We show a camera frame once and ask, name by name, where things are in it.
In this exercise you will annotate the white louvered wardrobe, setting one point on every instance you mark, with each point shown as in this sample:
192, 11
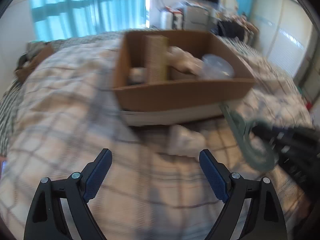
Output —
284, 32

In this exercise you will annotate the white suitcase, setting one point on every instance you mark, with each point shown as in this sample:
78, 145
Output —
171, 20

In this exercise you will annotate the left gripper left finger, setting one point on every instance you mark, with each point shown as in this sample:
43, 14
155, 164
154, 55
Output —
46, 219

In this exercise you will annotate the middle teal curtain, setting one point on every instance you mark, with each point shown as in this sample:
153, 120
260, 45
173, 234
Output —
115, 15

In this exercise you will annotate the open cardboard box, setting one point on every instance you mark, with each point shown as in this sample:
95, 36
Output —
182, 97

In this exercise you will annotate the left teal curtain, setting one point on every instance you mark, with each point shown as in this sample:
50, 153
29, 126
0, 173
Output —
63, 19

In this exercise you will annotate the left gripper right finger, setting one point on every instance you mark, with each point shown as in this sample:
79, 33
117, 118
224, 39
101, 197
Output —
264, 220

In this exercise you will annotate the oval vanity mirror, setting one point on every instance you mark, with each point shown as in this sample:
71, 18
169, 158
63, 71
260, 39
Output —
230, 5

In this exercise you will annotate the green checked bed sheet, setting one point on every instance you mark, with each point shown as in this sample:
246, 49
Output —
12, 96

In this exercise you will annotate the red beige medicine box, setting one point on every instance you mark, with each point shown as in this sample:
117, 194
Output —
156, 58

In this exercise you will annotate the silver mini fridge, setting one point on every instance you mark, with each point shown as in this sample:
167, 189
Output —
195, 18

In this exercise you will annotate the white socks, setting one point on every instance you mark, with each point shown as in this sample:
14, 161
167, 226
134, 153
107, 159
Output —
183, 61

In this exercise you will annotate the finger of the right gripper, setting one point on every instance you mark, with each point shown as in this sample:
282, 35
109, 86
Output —
265, 131

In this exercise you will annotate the black jacket on chair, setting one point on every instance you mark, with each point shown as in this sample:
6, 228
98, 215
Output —
230, 29

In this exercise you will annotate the clear plastic round container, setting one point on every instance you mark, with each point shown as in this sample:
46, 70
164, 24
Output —
216, 68

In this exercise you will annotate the green plastic hanger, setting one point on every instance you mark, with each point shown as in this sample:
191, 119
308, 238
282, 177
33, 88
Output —
262, 159

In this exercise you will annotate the blue white tissue pack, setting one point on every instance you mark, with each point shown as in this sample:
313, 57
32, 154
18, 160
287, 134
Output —
137, 76

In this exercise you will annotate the small cardboard box with clutter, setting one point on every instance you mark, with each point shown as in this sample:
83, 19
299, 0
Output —
32, 60

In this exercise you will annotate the plaid blanket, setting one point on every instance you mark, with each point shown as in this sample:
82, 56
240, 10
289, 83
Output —
68, 114

